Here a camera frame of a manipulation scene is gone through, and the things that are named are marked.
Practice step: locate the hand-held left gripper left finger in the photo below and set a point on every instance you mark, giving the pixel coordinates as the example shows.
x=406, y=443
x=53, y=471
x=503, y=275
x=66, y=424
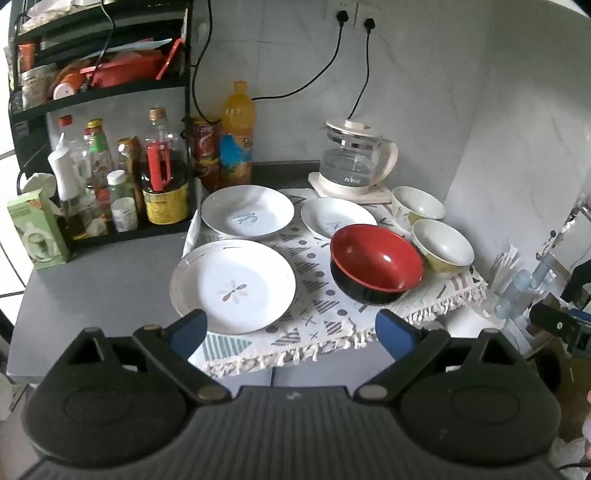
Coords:
x=189, y=330

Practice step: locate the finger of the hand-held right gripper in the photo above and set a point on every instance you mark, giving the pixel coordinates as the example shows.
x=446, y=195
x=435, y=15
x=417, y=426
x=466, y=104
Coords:
x=582, y=284
x=556, y=330

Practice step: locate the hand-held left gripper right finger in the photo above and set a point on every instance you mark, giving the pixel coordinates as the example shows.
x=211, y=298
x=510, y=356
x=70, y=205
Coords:
x=392, y=332

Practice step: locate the red and black bowl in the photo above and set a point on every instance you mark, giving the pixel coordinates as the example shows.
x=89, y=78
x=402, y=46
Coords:
x=376, y=258

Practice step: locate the white bowl with yellow exterior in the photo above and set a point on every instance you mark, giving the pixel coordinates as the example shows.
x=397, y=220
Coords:
x=418, y=203
x=443, y=242

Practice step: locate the white plate with blue print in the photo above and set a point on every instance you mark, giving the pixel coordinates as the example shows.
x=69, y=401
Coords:
x=247, y=212

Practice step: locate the clear glass bottles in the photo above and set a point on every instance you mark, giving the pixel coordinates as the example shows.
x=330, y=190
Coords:
x=521, y=286

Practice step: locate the white plate with flower print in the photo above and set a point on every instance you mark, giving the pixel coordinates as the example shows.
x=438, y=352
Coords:
x=233, y=286

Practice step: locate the patterned fringed cloth mat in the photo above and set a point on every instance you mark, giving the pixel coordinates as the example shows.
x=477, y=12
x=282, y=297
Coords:
x=304, y=267

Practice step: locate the small white plate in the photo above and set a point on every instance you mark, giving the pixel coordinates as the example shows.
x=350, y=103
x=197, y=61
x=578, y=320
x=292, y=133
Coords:
x=339, y=219

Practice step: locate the white-label small jar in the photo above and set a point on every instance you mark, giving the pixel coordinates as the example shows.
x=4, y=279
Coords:
x=124, y=217

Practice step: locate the clear glass jar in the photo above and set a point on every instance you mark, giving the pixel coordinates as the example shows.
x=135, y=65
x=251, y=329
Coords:
x=98, y=221

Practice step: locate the glass electric kettle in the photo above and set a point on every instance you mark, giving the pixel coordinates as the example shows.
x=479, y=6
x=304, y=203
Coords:
x=353, y=157

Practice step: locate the green cardboard box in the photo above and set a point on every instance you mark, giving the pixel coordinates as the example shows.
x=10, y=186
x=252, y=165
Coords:
x=34, y=230

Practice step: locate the brown oil bottle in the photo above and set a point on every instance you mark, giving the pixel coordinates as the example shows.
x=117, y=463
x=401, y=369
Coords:
x=127, y=157

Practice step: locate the orange juice bottle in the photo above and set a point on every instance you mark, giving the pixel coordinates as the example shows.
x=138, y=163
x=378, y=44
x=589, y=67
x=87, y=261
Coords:
x=236, y=138

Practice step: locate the white-top oil dispenser bottle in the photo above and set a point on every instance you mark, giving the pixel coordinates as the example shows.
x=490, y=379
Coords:
x=64, y=175

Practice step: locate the clear bottle with red cap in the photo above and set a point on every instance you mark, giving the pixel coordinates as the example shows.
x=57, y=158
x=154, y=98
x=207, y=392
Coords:
x=69, y=138

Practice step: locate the black shelf rack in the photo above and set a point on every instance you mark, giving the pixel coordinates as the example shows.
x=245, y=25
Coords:
x=92, y=95

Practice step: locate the red packet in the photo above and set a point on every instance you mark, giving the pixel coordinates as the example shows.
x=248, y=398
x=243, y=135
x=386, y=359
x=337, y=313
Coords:
x=120, y=69

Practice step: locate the white and orange cup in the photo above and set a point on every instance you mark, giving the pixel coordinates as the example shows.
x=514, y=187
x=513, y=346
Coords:
x=68, y=86

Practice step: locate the red flat box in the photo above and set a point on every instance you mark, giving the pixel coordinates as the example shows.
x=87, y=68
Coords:
x=168, y=57

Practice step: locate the clear storage jar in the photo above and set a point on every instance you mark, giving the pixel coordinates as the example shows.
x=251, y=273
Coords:
x=37, y=85

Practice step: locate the black power plug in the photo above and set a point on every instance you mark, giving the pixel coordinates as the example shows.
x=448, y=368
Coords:
x=369, y=24
x=341, y=17

